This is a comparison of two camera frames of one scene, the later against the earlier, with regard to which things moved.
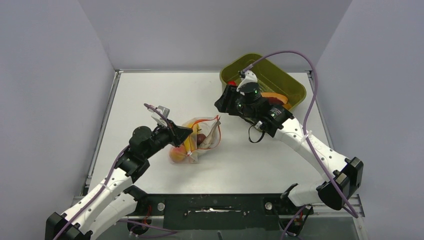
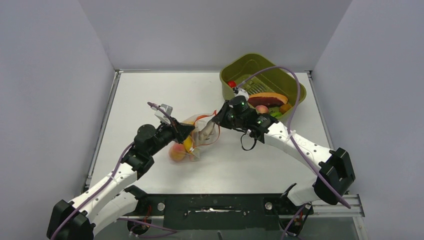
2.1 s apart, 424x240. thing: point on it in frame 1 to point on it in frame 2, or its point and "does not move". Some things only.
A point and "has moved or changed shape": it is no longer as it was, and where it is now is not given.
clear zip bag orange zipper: (205, 136) has moved or changed shape
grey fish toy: (213, 136) to (205, 133)
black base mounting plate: (218, 211) does not move
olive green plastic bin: (270, 78) does not move
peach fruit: (177, 154) does not move
